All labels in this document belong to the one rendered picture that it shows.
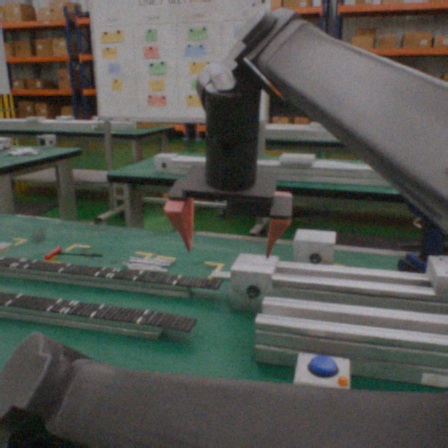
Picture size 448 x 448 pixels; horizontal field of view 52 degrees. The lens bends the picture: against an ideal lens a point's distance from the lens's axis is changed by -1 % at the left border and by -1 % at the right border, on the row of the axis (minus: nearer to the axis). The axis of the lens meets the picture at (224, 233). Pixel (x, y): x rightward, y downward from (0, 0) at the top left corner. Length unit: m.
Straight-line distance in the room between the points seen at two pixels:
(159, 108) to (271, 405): 3.80
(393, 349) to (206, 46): 3.23
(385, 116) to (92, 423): 0.25
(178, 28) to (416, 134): 3.69
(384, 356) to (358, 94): 0.59
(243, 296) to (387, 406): 0.85
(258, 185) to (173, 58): 3.41
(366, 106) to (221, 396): 0.18
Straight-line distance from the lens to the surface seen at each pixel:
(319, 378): 0.72
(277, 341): 0.82
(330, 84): 0.33
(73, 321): 1.01
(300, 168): 2.36
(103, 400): 0.32
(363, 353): 0.82
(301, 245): 1.19
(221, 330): 0.95
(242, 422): 0.21
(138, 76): 4.03
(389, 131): 0.25
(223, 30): 3.76
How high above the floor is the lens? 1.25
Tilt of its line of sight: 18 degrees down
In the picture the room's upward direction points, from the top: straight up
